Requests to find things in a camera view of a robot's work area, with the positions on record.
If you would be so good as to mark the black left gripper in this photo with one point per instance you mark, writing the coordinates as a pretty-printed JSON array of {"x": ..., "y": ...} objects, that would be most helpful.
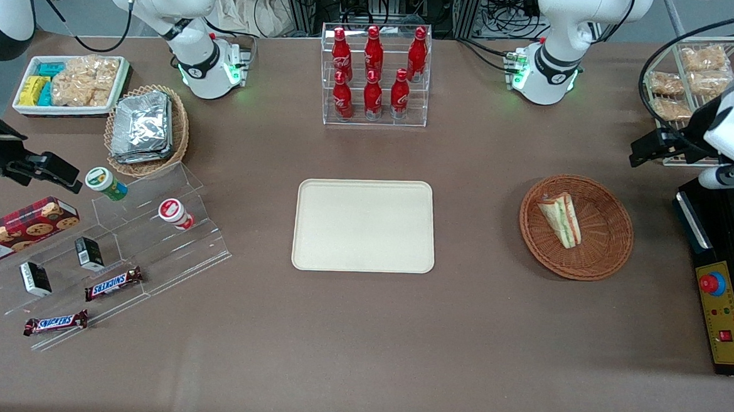
[{"x": 690, "y": 142}]

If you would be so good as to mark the triangular sandwich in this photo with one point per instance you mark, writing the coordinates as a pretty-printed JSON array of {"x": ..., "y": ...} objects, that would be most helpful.
[{"x": 564, "y": 219}]

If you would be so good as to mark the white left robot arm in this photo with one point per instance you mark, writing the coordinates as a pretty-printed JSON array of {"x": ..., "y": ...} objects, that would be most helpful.
[{"x": 555, "y": 27}]

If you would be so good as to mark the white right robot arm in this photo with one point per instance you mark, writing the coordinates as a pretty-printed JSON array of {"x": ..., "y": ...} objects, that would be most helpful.
[{"x": 192, "y": 8}]

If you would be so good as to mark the round brown wicker basket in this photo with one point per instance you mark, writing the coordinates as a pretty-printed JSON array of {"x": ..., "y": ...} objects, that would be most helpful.
[{"x": 604, "y": 243}]

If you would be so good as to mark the white rectangular snack tray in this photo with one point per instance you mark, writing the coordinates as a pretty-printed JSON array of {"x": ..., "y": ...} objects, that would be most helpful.
[{"x": 117, "y": 83}]

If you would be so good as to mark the oval wicker basket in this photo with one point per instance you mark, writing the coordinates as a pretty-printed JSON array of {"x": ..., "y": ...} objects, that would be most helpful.
[{"x": 179, "y": 133}]

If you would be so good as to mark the beige rectangular tray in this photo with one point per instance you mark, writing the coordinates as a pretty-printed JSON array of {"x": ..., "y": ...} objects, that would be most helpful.
[{"x": 364, "y": 226}]

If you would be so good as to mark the clear bag of fried snacks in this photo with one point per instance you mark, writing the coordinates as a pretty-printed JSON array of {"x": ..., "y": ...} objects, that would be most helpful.
[
  {"x": 672, "y": 109},
  {"x": 665, "y": 83},
  {"x": 711, "y": 84},
  {"x": 704, "y": 58}
]

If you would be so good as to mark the red tartan cookie box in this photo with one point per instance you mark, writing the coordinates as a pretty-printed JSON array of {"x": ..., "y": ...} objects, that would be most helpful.
[{"x": 20, "y": 232}]

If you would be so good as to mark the green snack cup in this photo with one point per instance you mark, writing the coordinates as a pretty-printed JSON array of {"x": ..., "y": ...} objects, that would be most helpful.
[{"x": 105, "y": 183}]

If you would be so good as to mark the yellow snack packet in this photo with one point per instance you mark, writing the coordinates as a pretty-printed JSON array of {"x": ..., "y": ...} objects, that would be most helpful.
[
  {"x": 35, "y": 84},
  {"x": 30, "y": 97}
]

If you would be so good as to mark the teal snack packet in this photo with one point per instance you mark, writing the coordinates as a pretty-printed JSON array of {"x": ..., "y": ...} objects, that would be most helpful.
[
  {"x": 45, "y": 94},
  {"x": 50, "y": 69}
]

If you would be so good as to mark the small black box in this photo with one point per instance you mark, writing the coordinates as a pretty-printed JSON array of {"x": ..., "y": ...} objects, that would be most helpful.
[
  {"x": 90, "y": 254},
  {"x": 35, "y": 279}
]

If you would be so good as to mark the clear bag of crackers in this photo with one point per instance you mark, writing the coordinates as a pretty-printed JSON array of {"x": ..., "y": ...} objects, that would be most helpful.
[{"x": 84, "y": 81}]

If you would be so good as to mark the stack of silver foil packs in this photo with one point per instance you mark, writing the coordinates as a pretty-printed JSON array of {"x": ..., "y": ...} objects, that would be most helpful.
[{"x": 142, "y": 128}]

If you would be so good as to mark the black machine with yellow panel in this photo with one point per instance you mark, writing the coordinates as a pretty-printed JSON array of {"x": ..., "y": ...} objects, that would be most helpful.
[{"x": 723, "y": 250}]

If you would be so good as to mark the brown chocolate bar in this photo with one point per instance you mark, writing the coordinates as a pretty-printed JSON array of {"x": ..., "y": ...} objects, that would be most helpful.
[
  {"x": 113, "y": 284},
  {"x": 56, "y": 323}
]

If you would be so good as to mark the red snack cup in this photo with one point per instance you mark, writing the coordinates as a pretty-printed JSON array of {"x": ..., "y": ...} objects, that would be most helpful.
[{"x": 175, "y": 213}]

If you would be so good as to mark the red emergency stop button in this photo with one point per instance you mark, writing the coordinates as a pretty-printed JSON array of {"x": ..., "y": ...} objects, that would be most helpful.
[{"x": 711, "y": 284}]

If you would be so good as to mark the clear acrylic stepped stand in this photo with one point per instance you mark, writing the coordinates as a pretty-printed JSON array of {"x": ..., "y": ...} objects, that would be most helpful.
[{"x": 169, "y": 258}]

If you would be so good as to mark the red cola bottle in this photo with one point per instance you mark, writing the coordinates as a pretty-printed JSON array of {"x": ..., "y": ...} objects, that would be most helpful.
[
  {"x": 341, "y": 54},
  {"x": 372, "y": 99},
  {"x": 342, "y": 101},
  {"x": 374, "y": 52},
  {"x": 417, "y": 55},
  {"x": 399, "y": 98}
]

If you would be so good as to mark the crumpled beige cloth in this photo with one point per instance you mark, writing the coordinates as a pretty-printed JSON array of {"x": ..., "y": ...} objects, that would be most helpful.
[{"x": 252, "y": 5}]

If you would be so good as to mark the clear acrylic bottle rack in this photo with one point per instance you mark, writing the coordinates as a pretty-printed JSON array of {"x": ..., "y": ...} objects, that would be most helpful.
[{"x": 375, "y": 115}]

